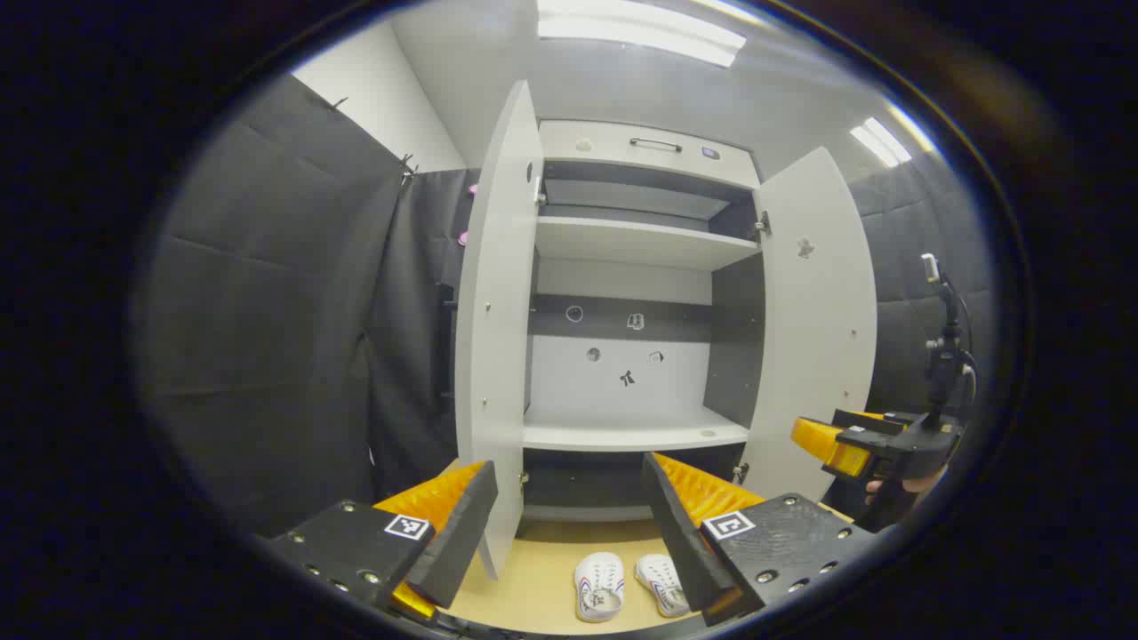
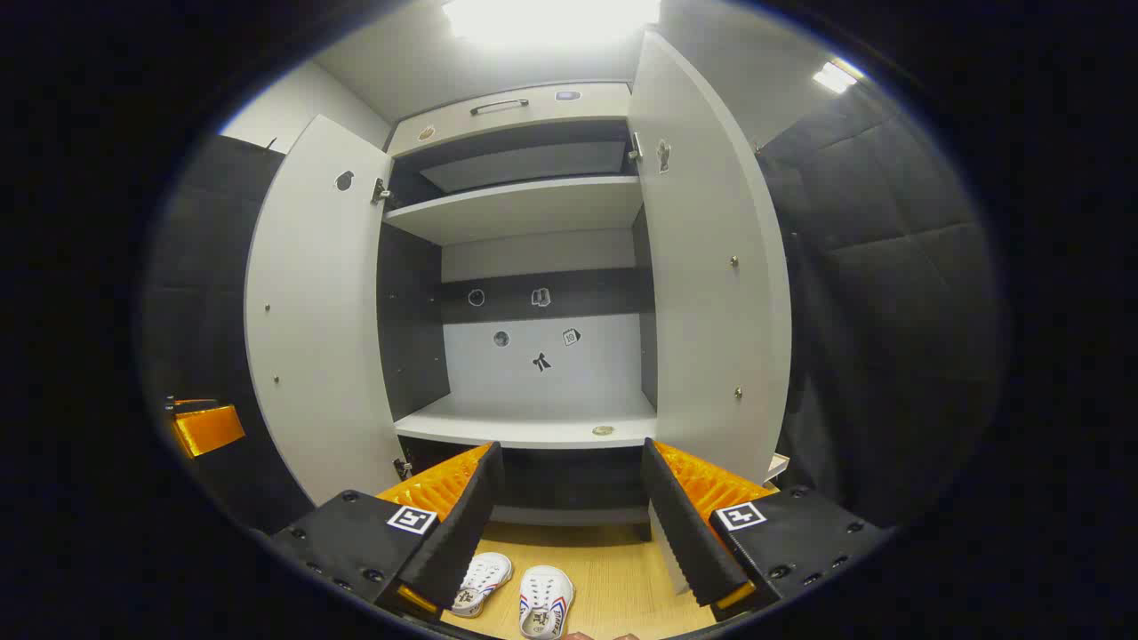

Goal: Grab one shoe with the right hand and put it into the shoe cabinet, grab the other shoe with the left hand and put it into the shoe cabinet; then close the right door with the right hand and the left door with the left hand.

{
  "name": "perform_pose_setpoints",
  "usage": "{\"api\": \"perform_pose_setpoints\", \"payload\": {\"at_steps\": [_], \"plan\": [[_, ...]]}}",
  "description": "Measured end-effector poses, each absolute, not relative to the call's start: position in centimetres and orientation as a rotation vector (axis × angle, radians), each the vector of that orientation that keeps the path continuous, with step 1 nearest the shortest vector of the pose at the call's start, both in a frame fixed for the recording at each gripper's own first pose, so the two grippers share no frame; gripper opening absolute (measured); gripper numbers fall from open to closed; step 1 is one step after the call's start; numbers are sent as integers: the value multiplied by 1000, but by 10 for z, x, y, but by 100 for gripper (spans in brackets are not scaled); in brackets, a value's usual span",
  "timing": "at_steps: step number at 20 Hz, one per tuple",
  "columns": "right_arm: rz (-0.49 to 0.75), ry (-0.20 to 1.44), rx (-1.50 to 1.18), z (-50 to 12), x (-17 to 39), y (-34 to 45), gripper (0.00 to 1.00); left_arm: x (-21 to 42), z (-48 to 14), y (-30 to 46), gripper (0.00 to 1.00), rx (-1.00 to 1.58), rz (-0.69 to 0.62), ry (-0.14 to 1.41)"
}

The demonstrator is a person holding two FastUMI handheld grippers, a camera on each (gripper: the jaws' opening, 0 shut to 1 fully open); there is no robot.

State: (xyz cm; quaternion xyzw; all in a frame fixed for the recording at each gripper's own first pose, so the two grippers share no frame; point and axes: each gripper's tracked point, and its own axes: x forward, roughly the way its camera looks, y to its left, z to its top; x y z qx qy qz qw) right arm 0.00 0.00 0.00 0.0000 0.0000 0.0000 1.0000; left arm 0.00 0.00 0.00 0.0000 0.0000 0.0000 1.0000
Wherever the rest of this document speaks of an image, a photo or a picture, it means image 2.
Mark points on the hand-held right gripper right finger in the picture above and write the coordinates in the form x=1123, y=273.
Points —
x=680, y=524

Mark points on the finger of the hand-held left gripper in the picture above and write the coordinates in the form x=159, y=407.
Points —
x=209, y=429

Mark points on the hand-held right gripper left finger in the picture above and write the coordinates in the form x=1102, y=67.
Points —
x=467, y=524

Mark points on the white striped canvas shoe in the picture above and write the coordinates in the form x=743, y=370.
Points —
x=544, y=600
x=484, y=578

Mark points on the grey shoe cabinet door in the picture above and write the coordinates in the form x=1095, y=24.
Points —
x=320, y=338
x=711, y=293

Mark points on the grey shoe cabinet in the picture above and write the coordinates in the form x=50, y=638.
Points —
x=533, y=204

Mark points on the metal door hinge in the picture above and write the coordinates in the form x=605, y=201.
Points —
x=380, y=190
x=635, y=148
x=403, y=468

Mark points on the grey cabinet drawer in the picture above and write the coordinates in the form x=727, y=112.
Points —
x=542, y=102

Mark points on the black backdrop cloth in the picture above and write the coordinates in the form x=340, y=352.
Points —
x=889, y=293

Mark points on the small ceiling light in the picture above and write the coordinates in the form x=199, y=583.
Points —
x=836, y=76

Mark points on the large ceiling light panel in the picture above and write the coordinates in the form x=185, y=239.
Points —
x=551, y=18

